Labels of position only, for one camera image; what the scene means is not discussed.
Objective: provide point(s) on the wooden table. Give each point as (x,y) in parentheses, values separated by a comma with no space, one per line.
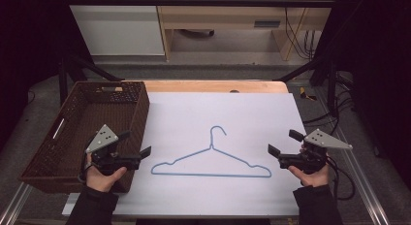
(200,86)

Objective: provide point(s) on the brown woven plastic basket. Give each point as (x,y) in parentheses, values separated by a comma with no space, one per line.
(80,121)

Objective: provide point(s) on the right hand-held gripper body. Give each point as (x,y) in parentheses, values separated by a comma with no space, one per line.
(318,138)

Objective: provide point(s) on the person's right hand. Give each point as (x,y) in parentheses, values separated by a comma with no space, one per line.
(313,179)

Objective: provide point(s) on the aluminium rail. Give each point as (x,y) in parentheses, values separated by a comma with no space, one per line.
(14,204)
(362,176)

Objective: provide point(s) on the black curtain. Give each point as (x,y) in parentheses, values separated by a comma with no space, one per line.
(378,73)
(29,40)

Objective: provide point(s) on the black metal frame bar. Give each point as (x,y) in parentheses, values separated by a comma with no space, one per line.
(194,2)

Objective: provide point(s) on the person's left hand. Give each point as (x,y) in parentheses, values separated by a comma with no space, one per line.
(101,181)

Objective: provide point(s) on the white sheet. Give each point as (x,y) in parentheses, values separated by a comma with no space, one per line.
(194,115)

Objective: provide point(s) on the light wooden desk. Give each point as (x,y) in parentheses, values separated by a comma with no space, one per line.
(226,16)

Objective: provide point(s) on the white cabinet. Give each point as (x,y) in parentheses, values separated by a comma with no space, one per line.
(119,27)

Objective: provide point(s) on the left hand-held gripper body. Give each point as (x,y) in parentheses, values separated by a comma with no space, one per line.
(102,139)

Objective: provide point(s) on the yellow and black tool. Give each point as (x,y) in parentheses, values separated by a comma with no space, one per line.
(305,94)

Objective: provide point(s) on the black metal stand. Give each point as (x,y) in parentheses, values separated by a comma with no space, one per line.
(318,68)
(80,68)

